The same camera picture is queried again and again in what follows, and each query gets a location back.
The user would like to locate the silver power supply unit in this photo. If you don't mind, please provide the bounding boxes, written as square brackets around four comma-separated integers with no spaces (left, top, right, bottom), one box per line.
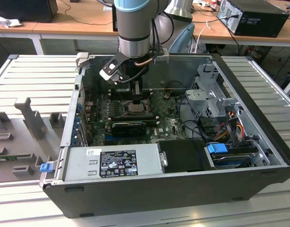
[54,143,164,182]

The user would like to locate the wooden desk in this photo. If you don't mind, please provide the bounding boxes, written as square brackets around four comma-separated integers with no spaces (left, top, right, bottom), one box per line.
[0,0,119,56]
[192,0,290,57]

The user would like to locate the grey case latch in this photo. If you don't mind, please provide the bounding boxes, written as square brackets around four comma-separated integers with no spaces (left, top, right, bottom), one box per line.
[76,52,90,69]

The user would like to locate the black RAM slot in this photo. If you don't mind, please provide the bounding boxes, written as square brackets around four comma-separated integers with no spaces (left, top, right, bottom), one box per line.
[108,112,155,119]
[108,117,160,126]

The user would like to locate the pale blue teach pendant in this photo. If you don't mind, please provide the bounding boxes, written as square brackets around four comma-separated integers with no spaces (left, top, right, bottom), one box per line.
[170,23,195,54]

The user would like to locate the green RAM stick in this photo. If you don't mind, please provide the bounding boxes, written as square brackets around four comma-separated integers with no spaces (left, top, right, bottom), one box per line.
[0,155,19,162]

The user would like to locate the black plastic air shroud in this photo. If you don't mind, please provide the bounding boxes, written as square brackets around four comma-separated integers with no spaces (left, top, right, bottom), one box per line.
[156,139,218,173]

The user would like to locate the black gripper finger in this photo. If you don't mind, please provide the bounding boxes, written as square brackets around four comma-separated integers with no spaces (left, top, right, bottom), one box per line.
[132,80,145,105]

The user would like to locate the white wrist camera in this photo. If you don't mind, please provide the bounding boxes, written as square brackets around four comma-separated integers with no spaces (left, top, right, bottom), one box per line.
[99,53,124,85]

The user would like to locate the black desktop computer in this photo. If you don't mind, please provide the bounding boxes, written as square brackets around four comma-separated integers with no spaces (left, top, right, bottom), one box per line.
[217,0,290,38]

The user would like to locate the crumpled white paper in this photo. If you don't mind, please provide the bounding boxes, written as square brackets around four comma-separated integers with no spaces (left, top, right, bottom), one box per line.
[0,13,23,28]

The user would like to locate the silver CPU plate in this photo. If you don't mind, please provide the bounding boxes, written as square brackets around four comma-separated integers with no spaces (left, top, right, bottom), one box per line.
[128,103,147,114]

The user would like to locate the black PC case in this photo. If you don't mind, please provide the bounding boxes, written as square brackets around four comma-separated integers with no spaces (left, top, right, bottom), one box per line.
[38,53,290,219]

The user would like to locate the yellow red power wires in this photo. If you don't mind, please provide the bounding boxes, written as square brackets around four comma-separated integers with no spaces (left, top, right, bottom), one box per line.
[215,118,246,140]

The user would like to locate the hard disk in blue carrier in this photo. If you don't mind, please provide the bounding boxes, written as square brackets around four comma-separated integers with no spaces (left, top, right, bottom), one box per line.
[206,143,253,170]

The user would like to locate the black graphics card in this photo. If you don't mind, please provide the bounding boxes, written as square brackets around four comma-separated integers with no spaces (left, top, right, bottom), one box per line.
[111,122,147,137]

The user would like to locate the silver drive cage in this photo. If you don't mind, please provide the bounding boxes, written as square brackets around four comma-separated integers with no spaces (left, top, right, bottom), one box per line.
[184,62,242,119]

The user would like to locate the black monitor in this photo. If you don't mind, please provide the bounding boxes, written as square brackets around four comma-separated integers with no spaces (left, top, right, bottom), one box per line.
[0,0,59,24]

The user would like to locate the grey parts rack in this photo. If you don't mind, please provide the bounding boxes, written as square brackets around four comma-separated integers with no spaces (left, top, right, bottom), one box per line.
[0,96,68,183]

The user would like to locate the CPU socket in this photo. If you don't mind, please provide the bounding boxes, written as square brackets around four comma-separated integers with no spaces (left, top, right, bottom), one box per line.
[122,99,153,118]

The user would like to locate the metal socket cover frame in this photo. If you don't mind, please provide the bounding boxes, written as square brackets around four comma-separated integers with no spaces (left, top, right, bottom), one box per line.
[147,90,164,112]

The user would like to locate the black camera cable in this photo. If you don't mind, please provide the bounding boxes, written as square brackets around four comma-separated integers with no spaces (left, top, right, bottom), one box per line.
[151,17,160,56]
[118,67,148,84]

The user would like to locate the green motherboard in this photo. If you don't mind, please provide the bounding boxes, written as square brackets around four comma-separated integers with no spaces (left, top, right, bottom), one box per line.
[87,91,190,146]

